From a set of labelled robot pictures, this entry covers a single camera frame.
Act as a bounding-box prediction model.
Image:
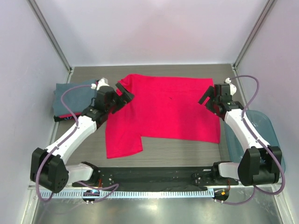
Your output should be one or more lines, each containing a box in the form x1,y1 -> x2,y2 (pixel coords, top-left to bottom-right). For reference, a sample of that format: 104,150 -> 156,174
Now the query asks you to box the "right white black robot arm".
199,84 -> 284,186

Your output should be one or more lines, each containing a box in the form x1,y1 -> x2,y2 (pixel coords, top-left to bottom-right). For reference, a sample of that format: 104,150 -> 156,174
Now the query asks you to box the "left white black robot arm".
29,78 -> 134,193

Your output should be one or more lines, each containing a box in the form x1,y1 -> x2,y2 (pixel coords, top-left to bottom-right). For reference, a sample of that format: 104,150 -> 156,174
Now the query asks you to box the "folded grey-blue t shirt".
52,79 -> 97,117

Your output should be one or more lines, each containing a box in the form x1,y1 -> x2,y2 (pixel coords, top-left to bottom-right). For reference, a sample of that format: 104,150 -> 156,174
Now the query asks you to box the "folded black t shirt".
53,114 -> 79,122

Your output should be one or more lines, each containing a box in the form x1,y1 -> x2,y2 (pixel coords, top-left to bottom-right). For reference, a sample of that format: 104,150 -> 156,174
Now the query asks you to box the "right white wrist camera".
224,78 -> 237,96

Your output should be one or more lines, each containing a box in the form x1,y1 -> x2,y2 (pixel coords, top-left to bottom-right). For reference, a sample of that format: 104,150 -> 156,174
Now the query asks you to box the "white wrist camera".
91,78 -> 109,91
224,78 -> 237,96

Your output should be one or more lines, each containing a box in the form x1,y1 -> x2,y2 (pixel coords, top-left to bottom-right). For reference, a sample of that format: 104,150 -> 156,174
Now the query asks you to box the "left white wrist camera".
91,78 -> 109,91

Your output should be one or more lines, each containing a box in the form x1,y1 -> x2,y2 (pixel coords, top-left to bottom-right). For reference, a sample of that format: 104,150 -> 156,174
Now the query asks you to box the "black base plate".
72,166 -> 240,191

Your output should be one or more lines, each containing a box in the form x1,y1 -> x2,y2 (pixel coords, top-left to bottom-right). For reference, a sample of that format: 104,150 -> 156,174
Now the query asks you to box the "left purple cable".
34,84 -> 120,203

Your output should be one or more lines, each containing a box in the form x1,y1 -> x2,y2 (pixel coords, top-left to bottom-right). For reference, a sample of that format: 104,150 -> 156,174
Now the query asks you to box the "slotted cable duct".
52,189 -> 214,199

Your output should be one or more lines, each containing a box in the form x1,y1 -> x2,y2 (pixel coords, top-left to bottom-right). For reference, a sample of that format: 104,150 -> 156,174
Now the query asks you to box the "right aluminium frame post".
232,0 -> 277,70

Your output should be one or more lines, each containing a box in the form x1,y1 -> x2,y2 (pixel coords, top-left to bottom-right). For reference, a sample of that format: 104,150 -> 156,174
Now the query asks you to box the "aluminium frame post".
232,0 -> 277,70
26,0 -> 72,74

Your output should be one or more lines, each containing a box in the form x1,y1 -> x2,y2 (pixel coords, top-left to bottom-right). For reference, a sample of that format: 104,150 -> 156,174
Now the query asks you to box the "left aluminium frame post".
26,0 -> 72,74

